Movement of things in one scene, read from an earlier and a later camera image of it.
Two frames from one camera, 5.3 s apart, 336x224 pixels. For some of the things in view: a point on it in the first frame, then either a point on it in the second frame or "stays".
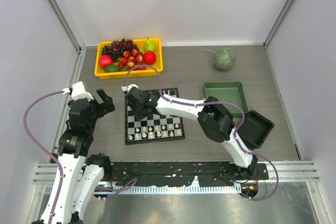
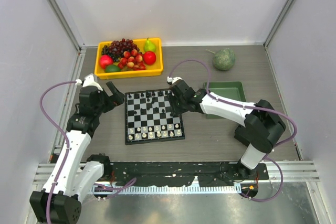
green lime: [112, 68] stays
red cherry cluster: [131, 59] stays
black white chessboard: [155, 127] stays
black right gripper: [138, 116] to [175, 110]
